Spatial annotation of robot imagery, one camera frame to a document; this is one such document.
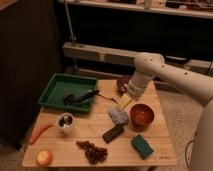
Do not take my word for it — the black object on shelf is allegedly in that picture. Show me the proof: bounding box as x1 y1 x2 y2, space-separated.
165 56 190 64

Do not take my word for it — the yellow sponge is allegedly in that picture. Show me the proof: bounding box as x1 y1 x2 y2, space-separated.
119 93 132 109

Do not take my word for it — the grey crumpled cloth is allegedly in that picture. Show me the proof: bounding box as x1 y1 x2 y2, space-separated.
108 107 129 125

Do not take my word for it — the green plastic tray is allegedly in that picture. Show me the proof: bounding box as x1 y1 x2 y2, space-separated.
38 73 98 113

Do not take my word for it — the black rectangular block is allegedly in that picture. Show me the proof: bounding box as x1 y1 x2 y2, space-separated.
103 125 124 143

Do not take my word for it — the bunch of dark grapes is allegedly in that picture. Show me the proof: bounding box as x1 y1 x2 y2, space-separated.
76 141 108 164

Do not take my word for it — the yellow red apple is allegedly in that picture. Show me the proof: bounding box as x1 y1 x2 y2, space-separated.
36 150 53 167

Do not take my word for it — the metal pole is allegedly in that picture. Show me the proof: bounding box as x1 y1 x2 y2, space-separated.
64 0 77 46

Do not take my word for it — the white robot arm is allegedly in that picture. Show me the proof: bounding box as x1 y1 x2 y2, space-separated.
127 52 213 171

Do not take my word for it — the green sponge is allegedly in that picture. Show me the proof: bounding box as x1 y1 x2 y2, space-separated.
131 135 154 160

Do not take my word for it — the orange carrot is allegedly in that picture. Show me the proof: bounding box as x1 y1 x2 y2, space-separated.
28 123 52 145

